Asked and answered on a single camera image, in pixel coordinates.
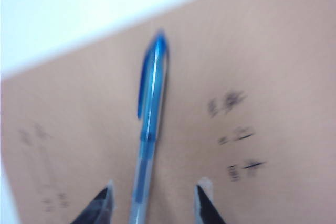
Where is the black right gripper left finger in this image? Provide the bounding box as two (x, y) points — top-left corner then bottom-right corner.
(70, 179), (116, 224)

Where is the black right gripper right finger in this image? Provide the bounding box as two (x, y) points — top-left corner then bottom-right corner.
(193, 177), (227, 224)

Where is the blue transparent pen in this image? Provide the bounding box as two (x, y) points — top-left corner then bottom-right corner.
(128, 28), (171, 224)

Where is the brown kraft notebook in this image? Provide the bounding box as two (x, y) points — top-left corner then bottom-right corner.
(0, 0), (336, 224)

